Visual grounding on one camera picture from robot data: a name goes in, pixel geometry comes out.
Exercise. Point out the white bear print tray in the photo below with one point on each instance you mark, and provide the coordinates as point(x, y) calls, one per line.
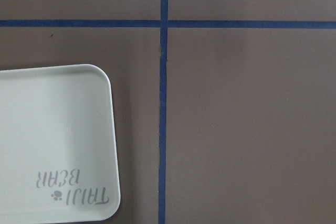
point(58, 149)

